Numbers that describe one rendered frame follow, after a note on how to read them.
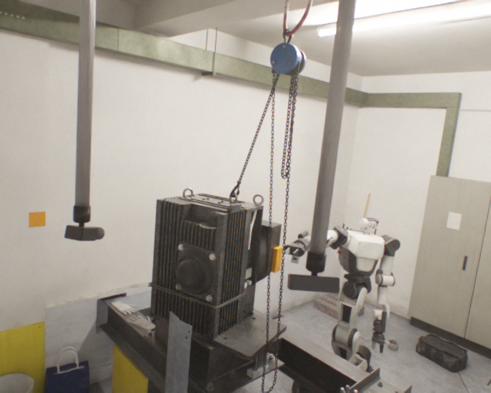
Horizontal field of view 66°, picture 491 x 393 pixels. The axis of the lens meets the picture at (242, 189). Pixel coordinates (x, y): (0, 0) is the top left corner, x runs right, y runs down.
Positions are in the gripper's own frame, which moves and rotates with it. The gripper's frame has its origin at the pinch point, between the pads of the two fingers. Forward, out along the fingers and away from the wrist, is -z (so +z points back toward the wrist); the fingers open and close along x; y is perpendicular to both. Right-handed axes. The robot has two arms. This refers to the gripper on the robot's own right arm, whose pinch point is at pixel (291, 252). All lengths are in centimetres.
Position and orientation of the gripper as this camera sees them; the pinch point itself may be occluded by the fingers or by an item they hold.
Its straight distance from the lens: 220.0
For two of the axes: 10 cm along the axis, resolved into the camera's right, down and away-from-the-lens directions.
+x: -8.7, -1.2, 4.8
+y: 0.5, -9.9, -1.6
